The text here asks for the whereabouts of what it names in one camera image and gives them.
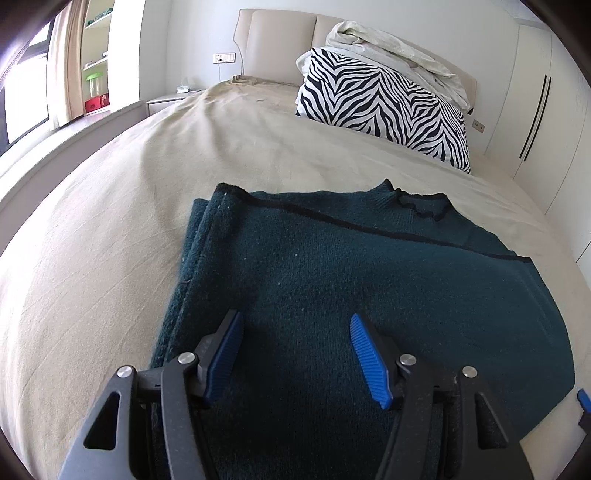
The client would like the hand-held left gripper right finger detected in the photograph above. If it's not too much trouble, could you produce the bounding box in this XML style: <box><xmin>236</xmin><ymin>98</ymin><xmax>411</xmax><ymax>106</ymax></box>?
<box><xmin>349</xmin><ymin>314</ymin><xmax>527</xmax><ymax>480</ymax></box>

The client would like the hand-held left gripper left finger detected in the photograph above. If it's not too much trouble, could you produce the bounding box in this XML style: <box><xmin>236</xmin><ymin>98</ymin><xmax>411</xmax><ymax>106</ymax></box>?
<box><xmin>58</xmin><ymin>309</ymin><xmax>245</xmax><ymax>480</ymax></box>

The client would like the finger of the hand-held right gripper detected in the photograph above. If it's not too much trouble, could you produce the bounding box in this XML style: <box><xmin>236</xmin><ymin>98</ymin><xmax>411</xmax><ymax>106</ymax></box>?
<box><xmin>577</xmin><ymin>389</ymin><xmax>591</xmax><ymax>430</ymax></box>

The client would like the dark green knit sweater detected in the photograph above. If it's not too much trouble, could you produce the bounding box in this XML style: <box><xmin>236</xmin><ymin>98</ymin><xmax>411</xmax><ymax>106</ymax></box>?
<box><xmin>151</xmin><ymin>180</ymin><xmax>577</xmax><ymax>480</ymax></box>

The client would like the bed with beige sheet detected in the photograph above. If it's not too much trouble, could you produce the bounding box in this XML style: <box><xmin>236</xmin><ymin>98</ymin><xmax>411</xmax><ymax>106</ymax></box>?
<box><xmin>0</xmin><ymin>75</ymin><xmax>591</xmax><ymax>480</ymax></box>

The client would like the white nightstand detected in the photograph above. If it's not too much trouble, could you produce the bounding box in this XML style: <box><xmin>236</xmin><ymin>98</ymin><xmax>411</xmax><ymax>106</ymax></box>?
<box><xmin>146</xmin><ymin>88</ymin><xmax>208</xmax><ymax>117</ymax></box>

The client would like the zebra print pillow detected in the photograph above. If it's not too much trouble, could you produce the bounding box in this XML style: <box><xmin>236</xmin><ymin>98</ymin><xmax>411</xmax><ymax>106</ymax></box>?
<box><xmin>295</xmin><ymin>47</ymin><xmax>472</xmax><ymax>175</ymax></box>

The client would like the white window bench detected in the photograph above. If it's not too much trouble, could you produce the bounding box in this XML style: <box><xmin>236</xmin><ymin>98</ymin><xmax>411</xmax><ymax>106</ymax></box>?
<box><xmin>0</xmin><ymin>99</ymin><xmax>147</xmax><ymax>185</ymax></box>

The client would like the white wardrobe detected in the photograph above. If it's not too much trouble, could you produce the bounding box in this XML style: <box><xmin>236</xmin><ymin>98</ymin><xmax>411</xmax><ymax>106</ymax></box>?
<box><xmin>482</xmin><ymin>18</ymin><xmax>591</xmax><ymax>264</ymax></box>

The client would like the folded white duvet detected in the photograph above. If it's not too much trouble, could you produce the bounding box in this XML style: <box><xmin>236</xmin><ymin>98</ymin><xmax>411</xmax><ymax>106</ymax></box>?
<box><xmin>324</xmin><ymin>21</ymin><xmax>468</xmax><ymax>108</ymax></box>

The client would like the beige padded headboard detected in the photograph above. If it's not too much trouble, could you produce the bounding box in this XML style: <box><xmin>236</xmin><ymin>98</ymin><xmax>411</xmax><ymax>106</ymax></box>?
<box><xmin>234</xmin><ymin>8</ymin><xmax>478</xmax><ymax>112</ymax></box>

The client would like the dark framed window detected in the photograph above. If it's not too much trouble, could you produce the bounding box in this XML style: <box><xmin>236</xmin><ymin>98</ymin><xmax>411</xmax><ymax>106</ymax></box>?
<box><xmin>0</xmin><ymin>18</ymin><xmax>51</xmax><ymax>153</ymax></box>

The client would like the beige curtain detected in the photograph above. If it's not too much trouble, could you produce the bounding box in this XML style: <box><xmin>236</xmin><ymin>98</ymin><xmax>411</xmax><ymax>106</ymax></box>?
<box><xmin>46</xmin><ymin>0</ymin><xmax>86</xmax><ymax>130</ymax></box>

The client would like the white wall shelf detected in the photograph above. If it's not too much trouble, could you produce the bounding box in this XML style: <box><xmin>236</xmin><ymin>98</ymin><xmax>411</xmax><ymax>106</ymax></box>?
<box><xmin>78</xmin><ymin>0</ymin><xmax>114</xmax><ymax>114</ymax></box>

